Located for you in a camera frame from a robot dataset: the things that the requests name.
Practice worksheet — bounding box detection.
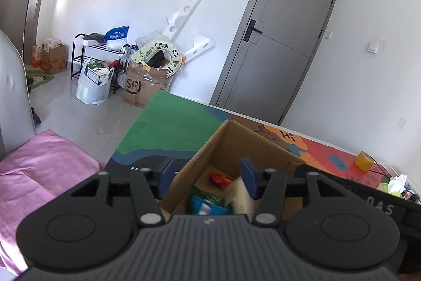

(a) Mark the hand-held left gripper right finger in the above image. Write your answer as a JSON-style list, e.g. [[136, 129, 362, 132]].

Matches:
[[241, 157, 347, 226]]

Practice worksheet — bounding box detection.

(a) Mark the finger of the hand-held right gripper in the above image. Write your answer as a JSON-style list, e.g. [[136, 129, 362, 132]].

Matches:
[[293, 164, 330, 179]]

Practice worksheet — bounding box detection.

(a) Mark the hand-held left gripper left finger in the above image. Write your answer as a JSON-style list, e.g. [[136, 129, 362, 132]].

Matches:
[[70, 158, 176, 228]]

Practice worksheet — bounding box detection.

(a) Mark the large white roll packet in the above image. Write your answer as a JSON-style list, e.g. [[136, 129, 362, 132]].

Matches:
[[226, 177, 254, 214]]

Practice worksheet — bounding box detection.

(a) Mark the orange red snack packet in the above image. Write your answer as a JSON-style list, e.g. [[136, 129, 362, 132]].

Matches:
[[210, 172, 235, 190]]

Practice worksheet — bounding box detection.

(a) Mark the dark green candy packet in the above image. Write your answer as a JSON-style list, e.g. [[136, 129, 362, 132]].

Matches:
[[189, 188, 228, 206]]

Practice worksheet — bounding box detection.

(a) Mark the blue snack packet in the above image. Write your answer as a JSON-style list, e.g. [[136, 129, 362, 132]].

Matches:
[[191, 197, 231, 216]]

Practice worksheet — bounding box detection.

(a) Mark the green tissue box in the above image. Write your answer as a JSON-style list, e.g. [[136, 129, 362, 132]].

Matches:
[[381, 173, 412, 196]]

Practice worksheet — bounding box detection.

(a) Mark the yellow tape roll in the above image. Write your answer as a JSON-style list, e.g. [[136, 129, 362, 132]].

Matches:
[[354, 151, 374, 173]]

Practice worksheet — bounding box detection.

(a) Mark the colourful cat printed table mat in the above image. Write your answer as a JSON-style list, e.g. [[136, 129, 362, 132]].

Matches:
[[104, 91, 421, 203]]

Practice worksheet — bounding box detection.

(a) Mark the large printed cardboard box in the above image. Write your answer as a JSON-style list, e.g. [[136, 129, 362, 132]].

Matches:
[[122, 62, 175, 109]]

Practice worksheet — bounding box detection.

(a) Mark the white plastic shopping bag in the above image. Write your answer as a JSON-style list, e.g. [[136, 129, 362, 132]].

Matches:
[[76, 59, 115, 105]]

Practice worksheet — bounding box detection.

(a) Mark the panda print toilet seat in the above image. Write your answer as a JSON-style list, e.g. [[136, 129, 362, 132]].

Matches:
[[131, 39, 183, 77]]

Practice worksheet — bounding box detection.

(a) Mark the pink blanket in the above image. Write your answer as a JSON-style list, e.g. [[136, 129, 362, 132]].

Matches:
[[0, 130, 106, 272]]

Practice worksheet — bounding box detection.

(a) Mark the crumpled clear plastic bag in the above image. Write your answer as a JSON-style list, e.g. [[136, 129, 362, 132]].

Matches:
[[135, 32, 162, 48]]

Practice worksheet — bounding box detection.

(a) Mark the blue bag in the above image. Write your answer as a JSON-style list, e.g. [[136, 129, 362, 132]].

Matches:
[[104, 26, 130, 41]]

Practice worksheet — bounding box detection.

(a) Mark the black shoe rack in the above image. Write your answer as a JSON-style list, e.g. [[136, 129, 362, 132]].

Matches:
[[70, 33, 129, 94]]

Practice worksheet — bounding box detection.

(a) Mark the green figure rug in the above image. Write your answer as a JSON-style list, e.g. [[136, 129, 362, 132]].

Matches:
[[24, 68, 56, 91]]

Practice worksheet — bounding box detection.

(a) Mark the small brown cardboard box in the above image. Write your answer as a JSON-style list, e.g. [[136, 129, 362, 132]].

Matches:
[[40, 43, 67, 75]]

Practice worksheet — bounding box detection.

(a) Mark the tall white board with holes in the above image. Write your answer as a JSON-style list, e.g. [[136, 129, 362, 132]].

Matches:
[[166, 0, 204, 38]]

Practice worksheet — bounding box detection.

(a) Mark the orange white carton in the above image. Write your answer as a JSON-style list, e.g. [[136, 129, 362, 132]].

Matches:
[[32, 45, 43, 67]]

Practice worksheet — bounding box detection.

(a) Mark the grey door with black handle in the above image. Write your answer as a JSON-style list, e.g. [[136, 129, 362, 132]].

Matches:
[[210, 0, 341, 125]]

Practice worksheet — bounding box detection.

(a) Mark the black wire basket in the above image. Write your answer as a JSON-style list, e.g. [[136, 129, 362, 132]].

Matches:
[[85, 66, 111, 85]]

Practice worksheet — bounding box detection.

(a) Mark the short white bracket board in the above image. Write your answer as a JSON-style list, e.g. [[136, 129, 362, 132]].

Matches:
[[184, 33, 215, 58]]

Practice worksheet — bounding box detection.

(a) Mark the black door handle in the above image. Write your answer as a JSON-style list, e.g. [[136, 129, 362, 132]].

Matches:
[[244, 19, 264, 43]]

